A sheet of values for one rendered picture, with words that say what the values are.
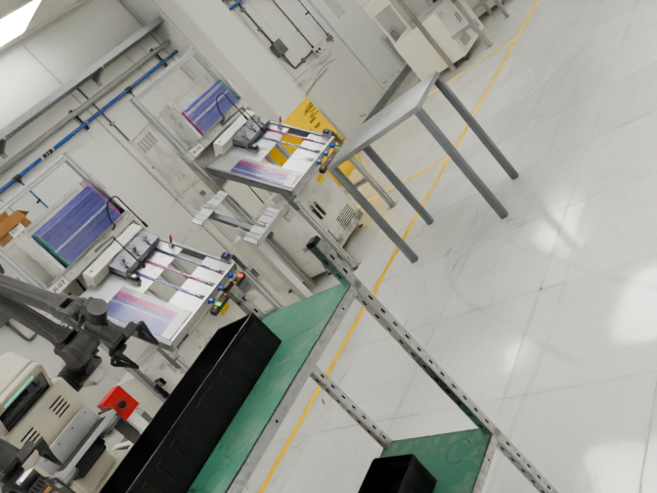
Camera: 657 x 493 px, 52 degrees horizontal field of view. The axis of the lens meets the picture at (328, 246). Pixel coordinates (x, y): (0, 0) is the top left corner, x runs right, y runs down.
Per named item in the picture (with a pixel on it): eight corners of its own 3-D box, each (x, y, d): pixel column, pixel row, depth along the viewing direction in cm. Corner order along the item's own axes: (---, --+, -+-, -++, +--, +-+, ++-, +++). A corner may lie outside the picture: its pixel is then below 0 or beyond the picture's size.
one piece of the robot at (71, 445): (76, 516, 207) (21, 472, 201) (131, 442, 225) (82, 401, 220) (97, 514, 196) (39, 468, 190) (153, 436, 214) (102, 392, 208)
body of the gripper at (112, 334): (136, 323, 197) (114, 310, 198) (114, 348, 191) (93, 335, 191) (135, 335, 202) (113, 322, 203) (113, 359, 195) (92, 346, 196)
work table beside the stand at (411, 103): (507, 216, 370) (416, 106, 349) (412, 263, 414) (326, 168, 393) (518, 174, 402) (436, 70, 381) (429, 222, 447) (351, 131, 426)
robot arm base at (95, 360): (81, 349, 228) (58, 377, 220) (77, 336, 222) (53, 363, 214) (103, 360, 226) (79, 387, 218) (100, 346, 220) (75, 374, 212)
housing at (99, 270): (147, 242, 441) (142, 226, 431) (99, 293, 409) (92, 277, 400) (137, 239, 443) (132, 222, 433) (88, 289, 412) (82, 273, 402)
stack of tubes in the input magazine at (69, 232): (122, 213, 429) (90, 182, 421) (67, 266, 396) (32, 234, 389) (114, 220, 438) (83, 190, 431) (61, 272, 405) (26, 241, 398)
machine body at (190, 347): (284, 350, 457) (221, 287, 441) (232, 434, 412) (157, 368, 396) (236, 367, 504) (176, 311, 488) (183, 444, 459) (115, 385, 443)
